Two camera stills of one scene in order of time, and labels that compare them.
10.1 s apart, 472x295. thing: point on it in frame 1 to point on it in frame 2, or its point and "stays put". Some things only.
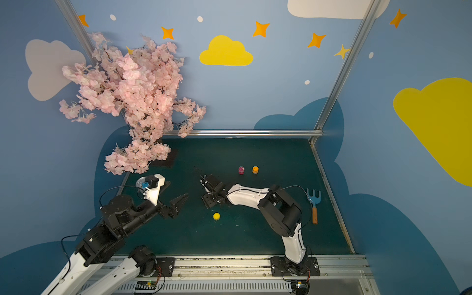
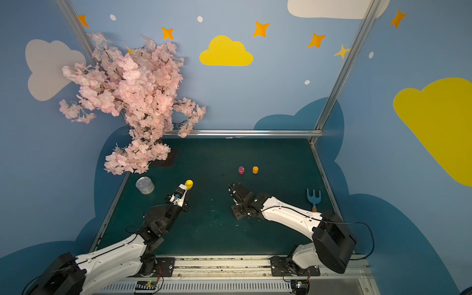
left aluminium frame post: [77, 27] stays put
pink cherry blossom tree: [140, 85] stays put
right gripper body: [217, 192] to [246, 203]
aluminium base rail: [346, 275] stays put
